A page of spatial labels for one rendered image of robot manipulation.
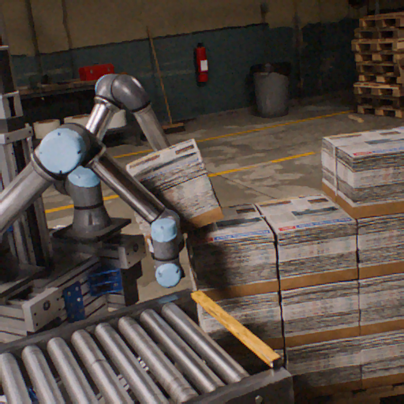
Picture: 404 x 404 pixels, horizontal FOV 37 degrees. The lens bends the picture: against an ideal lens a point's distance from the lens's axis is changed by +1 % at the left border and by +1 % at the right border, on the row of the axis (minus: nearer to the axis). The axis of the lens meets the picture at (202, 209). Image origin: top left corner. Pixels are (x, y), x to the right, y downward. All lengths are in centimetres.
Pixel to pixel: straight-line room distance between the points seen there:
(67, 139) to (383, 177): 109
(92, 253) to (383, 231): 109
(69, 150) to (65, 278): 67
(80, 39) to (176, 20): 141
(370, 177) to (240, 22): 751
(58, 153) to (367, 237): 113
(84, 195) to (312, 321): 97
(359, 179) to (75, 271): 107
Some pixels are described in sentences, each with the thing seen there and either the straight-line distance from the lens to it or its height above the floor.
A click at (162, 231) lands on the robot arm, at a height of 98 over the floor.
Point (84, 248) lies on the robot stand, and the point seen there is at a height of 75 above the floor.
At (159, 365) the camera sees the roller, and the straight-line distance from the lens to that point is 148.
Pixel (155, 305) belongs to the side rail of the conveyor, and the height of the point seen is 80.
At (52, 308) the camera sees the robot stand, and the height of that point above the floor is 72.
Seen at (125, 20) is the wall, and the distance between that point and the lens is 882.
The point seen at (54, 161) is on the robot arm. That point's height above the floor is 123.
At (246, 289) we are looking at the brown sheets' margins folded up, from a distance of 218.
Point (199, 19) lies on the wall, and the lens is 924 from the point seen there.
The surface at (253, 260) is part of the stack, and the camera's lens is 214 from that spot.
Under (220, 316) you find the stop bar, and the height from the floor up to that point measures 82.
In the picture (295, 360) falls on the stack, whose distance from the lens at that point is 236.
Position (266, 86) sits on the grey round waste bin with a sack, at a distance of 911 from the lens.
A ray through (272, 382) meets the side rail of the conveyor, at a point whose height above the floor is 80.
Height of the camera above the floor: 157
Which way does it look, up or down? 18 degrees down
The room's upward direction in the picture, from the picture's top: 6 degrees counter-clockwise
